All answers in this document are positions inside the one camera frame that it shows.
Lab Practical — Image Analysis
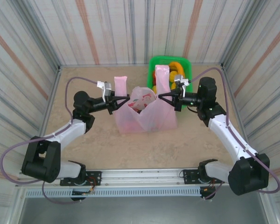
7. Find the grey slotted cable duct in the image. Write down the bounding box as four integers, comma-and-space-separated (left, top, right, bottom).
25, 188, 201, 198

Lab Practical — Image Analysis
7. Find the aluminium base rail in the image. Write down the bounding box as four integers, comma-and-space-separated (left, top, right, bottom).
15, 166, 270, 187

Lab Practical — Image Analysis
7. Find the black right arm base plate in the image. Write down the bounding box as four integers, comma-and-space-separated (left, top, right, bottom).
181, 169, 224, 185

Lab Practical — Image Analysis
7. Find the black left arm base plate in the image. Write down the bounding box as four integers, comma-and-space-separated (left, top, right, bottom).
60, 171, 102, 187

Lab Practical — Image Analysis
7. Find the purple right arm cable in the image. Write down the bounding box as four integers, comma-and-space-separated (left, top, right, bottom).
188, 67, 280, 200

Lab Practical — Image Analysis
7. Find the pink printed plastic bag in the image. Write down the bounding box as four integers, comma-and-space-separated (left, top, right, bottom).
113, 65, 178, 134

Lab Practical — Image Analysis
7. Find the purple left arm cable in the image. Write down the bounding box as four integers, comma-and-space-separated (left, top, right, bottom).
0, 76, 98, 205

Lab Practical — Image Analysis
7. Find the green plastic basket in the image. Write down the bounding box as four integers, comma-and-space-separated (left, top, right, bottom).
146, 55, 193, 94

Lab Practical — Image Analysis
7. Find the large curved yellow banana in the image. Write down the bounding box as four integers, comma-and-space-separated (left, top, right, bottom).
169, 61, 185, 77

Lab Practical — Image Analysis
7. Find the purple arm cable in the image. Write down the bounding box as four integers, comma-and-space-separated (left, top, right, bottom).
0, 76, 98, 205
188, 67, 280, 200

